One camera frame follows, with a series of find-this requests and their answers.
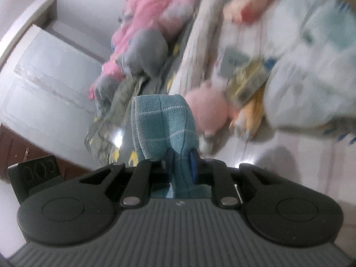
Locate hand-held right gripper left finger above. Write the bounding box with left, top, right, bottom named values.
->
left=79, top=149, right=176, bottom=208

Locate small grey packet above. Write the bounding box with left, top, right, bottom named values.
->
left=220, top=46, right=251, bottom=77

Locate grey cloth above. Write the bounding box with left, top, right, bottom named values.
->
left=95, top=29, right=170, bottom=112

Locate green camouflage cloth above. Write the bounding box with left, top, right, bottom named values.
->
left=85, top=76, right=145, bottom=164

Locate teal checked towel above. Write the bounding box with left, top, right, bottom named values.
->
left=131, top=95, right=214, bottom=199

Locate pink clothes pile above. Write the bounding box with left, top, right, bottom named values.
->
left=89, top=0, right=206, bottom=98

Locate white plastic bag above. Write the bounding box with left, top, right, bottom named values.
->
left=261, top=0, right=356, bottom=140

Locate white wardrobe door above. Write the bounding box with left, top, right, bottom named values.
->
left=0, top=25, right=112, bottom=162

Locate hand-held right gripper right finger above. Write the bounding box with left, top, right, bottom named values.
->
left=189, top=150, right=295, bottom=208

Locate red orange carton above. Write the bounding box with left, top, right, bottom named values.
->
left=222, top=0, right=279, bottom=24

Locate white striped quilt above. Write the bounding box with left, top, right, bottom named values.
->
left=167, top=0, right=229, bottom=98

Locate pink plush toy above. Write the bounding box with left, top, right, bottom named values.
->
left=184, top=81, right=242, bottom=154

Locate orange striped cloth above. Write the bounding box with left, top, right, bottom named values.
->
left=228, top=89, right=268, bottom=143

